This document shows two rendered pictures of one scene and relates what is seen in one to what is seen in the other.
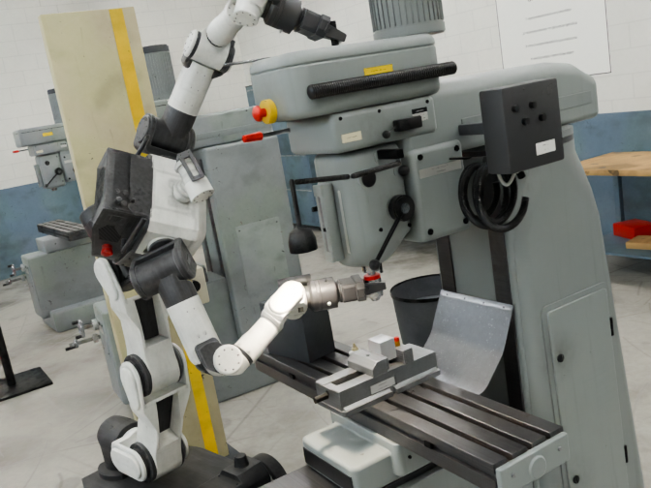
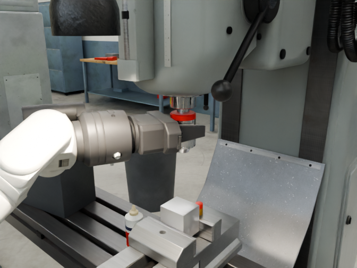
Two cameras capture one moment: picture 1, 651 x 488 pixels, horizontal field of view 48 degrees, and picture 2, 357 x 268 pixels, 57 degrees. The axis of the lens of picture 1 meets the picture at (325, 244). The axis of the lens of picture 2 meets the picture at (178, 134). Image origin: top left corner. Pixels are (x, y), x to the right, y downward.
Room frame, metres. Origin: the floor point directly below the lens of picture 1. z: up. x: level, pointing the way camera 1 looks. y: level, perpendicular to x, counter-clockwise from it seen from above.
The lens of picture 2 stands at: (1.42, 0.09, 1.41)
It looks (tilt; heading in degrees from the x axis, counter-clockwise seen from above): 17 degrees down; 340
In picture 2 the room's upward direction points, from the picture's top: straight up
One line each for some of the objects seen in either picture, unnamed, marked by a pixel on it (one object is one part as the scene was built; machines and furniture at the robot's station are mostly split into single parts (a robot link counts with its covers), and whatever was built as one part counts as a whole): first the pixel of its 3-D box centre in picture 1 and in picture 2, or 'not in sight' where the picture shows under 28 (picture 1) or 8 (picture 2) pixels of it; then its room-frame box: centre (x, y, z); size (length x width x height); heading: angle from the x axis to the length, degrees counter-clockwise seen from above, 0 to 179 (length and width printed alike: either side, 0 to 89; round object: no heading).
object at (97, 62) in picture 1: (142, 259); not in sight; (3.41, 0.87, 1.15); 0.52 x 0.40 x 2.30; 120
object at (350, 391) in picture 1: (376, 370); (170, 250); (1.95, -0.08, 0.99); 0.35 x 0.15 x 0.11; 121
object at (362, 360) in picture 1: (367, 362); (161, 241); (1.93, -0.06, 1.02); 0.12 x 0.06 x 0.04; 31
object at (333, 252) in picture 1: (328, 223); (134, 3); (1.90, -0.02, 1.45); 0.04 x 0.04 x 0.21; 30
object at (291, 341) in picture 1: (296, 324); (50, 168); (2.36, 0.14, 1.03); 0.22 x 0.12 x 0.20; 41
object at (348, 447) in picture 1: (396, 429); not in sight; (1.96, -0.11, 0.79); 0.50 x 0.35 x 0.12; 120
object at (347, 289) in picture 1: (341, 291); (135, 135); (1.95, -0.02, 1.24); 0.13 x 0.12 x 0.10; 5
